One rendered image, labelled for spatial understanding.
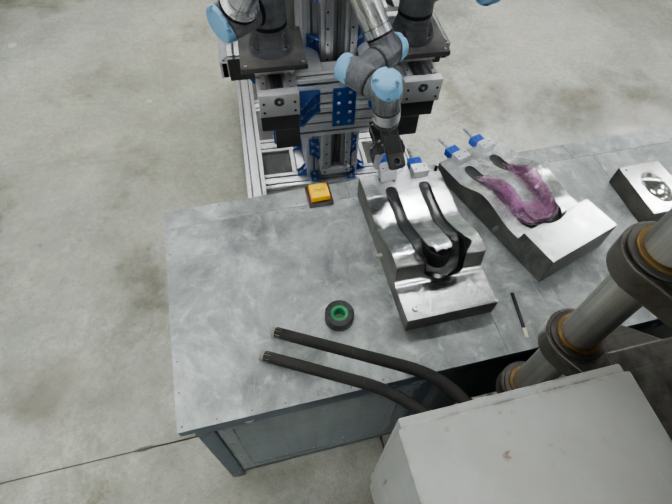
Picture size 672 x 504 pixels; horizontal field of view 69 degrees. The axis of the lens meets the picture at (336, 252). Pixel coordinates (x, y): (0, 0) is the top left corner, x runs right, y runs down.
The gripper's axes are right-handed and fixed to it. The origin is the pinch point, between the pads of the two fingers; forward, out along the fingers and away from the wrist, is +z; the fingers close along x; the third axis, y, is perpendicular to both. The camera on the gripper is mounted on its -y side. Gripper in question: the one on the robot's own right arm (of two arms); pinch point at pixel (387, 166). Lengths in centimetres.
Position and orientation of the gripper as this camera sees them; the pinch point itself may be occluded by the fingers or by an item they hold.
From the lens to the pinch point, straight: 152.5
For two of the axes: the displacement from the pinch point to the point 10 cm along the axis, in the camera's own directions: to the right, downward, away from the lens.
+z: 0.8, 4.1, 9.1
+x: -9.7, 2.5, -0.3
